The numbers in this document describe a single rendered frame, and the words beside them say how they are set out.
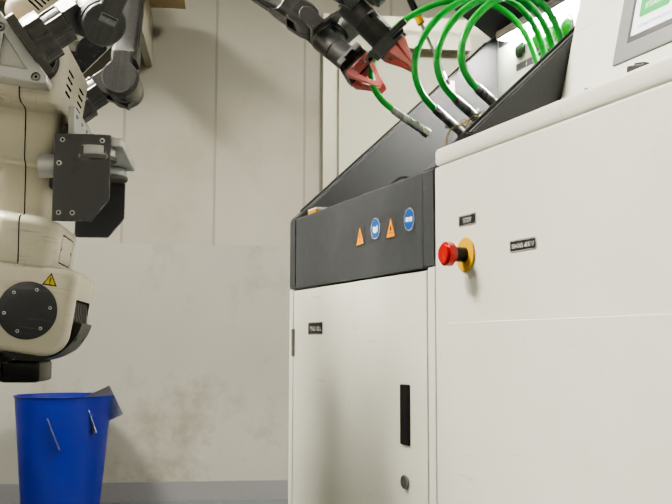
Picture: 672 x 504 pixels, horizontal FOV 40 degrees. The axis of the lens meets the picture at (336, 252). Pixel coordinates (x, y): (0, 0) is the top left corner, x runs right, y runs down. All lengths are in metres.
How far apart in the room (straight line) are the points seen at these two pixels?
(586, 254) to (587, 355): 0.12
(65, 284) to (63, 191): 0.17
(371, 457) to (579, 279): 0.68
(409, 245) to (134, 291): 2.65
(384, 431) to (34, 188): 0.78
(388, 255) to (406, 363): 0.20
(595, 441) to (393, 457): 0.55
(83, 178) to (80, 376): 2.45
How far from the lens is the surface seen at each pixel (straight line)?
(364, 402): 1.72
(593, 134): 1.15
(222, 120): 4.20
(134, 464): 4.11
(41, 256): 1.74
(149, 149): 4.18
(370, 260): 1.69
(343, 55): 2.03
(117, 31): 1.69
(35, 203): 1.80
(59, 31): 1.68
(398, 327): 1.58
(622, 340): 1.09
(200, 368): 4.07
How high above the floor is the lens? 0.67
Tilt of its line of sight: 6 degrees up
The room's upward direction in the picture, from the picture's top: straight up
